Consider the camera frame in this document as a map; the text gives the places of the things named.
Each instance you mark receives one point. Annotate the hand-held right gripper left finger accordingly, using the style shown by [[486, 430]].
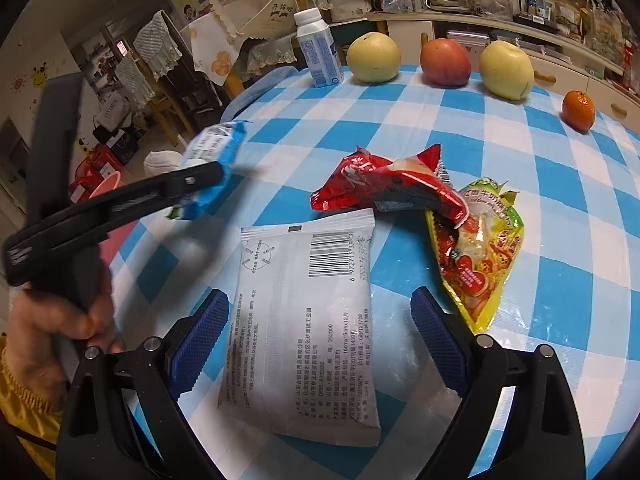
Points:
[[200, 340]]

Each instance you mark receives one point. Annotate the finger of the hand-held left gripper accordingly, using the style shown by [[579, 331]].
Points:
[[192, 180]]

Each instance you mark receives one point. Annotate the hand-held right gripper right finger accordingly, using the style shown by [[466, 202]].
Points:
[[440, 340]]

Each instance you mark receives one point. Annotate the light blue packet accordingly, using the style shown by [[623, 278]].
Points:
[[210, 145]]

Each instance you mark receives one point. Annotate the pink plastic bin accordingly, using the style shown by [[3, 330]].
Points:
[[111, 184]]

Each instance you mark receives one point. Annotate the white packet black print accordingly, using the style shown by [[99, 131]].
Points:
[[300, 320]]

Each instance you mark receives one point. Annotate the person's left forearm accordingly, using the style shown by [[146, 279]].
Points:
[[25, 400]]

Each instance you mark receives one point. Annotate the person's left hand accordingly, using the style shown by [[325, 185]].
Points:
[[40, 320]]

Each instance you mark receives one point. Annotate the white rounded object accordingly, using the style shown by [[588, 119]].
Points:
[[160, 161]]

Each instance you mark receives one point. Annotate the red cardboard boxes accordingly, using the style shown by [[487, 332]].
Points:
[[92, 170]]

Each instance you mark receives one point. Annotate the yellow green snack packet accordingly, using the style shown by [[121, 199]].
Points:
[[480, 260]]

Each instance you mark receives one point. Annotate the blue padded chair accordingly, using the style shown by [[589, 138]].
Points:
[[255, 90]]

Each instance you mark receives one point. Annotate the white orange print cloth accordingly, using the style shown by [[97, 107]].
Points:
[[215, 50]]

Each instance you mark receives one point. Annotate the pale lace table cloth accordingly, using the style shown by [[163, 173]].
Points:
[[272, 55]]

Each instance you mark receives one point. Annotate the red snack wrapper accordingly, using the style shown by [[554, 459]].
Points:
[[370, 180]]

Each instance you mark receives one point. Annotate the white bottle blue label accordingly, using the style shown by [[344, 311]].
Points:
[[322, 55]]

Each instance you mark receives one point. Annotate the blue checked tablecloth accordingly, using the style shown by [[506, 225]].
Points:
[[550, 185]]

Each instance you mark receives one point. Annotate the round yellow pear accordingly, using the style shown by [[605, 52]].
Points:
[[372, 60]]

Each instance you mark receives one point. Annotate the orange tangerine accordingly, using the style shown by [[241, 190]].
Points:
[[578, 111]]

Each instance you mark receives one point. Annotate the pack of water bottles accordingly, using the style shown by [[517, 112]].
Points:
[[402, 2]]

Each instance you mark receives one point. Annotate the right yellow apple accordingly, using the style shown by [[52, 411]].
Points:
[[505, 72]]

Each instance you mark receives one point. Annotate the red apple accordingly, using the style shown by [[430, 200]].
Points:
[[445, 62]]

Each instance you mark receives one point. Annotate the cream sideboard cabinet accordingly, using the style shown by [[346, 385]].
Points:
[[550, 67]]

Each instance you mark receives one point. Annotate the grey pink storage box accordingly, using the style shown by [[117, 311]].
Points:
[[467, 40]]

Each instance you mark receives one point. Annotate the clear floral gift bag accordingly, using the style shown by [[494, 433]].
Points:
[[605, 30]]

